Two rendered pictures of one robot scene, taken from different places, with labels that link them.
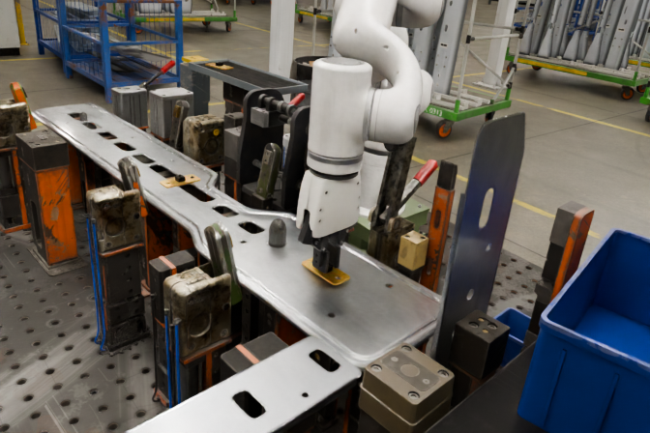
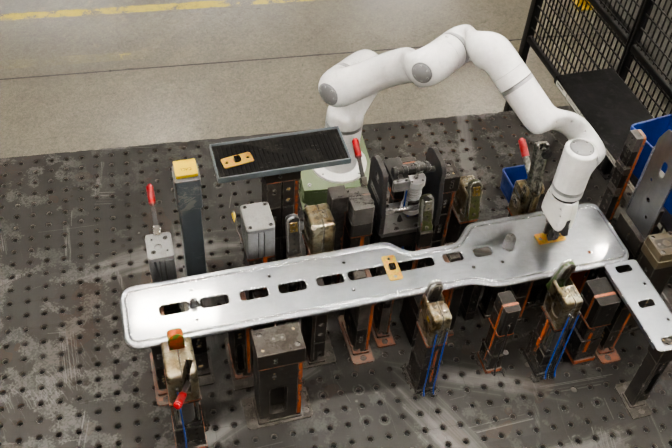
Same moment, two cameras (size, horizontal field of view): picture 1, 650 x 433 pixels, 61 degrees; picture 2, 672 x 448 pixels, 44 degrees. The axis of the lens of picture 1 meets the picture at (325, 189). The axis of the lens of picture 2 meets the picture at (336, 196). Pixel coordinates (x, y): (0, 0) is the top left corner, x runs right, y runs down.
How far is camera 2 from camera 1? 218 cm
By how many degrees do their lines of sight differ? 56
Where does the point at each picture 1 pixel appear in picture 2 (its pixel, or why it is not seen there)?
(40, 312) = (366, 427)
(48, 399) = (472, 430)
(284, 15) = not seen: outside the picture
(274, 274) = (545, 260)
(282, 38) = not seen: outside the picture
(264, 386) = (636, 294)
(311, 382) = (637, 278)
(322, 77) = (589, 163)
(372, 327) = (603, 241)
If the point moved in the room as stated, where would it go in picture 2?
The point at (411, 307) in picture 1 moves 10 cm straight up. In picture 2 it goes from (590, 219) to (600, 195)
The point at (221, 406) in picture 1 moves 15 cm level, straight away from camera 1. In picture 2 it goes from (646, 312) to (588, 296)
